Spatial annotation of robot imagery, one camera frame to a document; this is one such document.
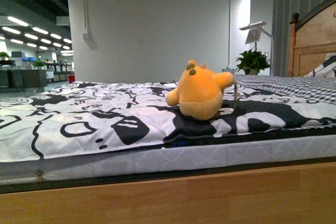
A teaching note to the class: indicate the wooden headboard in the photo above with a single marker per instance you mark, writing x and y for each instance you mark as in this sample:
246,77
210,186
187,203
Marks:
311,38

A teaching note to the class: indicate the checkered bed sheet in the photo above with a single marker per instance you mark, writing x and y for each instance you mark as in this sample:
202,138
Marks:
319,89

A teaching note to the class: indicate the orange plush toy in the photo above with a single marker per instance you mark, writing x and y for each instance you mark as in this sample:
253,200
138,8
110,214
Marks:
199,92

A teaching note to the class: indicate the black and white patterned blanket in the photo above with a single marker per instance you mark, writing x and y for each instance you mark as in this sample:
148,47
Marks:
86,118

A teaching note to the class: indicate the white desk lamp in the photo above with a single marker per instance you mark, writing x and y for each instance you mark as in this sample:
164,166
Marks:
255,31

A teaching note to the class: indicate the white mattress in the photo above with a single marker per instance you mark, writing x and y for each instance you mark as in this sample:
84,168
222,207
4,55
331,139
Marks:
169,159

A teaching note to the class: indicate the green potted plant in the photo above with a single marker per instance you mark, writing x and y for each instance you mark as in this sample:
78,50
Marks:
252,60

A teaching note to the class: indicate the wooden bed frame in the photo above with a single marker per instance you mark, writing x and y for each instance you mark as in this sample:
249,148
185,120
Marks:
288,194

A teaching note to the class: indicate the small distant potted plant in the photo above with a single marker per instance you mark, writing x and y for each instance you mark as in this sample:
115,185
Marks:
38,65

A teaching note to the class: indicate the black and white pillow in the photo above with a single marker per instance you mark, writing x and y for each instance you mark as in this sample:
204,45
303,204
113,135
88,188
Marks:
326,69

